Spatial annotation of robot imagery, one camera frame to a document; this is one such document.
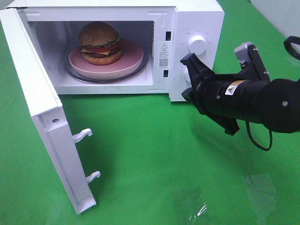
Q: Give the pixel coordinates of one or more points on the white microwave door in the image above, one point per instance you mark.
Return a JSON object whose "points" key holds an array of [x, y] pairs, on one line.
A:
{"points": [[46, 110]]}

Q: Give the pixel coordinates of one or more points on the pink round plate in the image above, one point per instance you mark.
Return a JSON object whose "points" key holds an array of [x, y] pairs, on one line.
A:
{"points": [[133, 56]]}

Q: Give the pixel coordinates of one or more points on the glass microwave turntable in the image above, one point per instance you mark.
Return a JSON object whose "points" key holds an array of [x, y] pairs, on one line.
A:
{"points": [[75, 75]]}

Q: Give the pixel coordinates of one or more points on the white round knob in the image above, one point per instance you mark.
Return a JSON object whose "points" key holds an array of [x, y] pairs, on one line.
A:
{"points": [[197, 44], [186, 75]]}

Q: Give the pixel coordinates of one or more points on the burger with sesame-free bun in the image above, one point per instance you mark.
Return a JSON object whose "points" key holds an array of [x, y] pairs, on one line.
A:
{"points": [[100, 43]]}

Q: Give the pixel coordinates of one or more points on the white microwave oven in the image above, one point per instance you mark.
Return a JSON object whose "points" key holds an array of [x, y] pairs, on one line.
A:
{"points": [[54, 26]]}

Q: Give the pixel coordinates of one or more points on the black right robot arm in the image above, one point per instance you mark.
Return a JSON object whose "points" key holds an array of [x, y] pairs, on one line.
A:
{"points": [[279, 106]]}

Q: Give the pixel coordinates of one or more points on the white door latch hook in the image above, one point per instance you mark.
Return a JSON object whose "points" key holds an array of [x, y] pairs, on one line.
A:
{"points": [[93, 176], [78, 137]]}

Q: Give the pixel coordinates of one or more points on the upper white door latch hook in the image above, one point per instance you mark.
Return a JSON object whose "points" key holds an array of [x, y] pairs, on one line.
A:
{"points": [[78, 137]]}

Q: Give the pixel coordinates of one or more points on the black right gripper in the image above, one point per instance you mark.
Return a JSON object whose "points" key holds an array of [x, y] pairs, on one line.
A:
{"points": [[223, 98]]}

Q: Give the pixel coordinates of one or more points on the lower white door latch hook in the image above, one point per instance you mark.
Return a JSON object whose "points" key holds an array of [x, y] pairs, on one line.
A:
{"points": [[93, 176]]}

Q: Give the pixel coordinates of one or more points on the white warning label sticker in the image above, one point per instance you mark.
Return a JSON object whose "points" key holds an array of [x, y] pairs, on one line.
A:
{"points": [[163, 54]]}

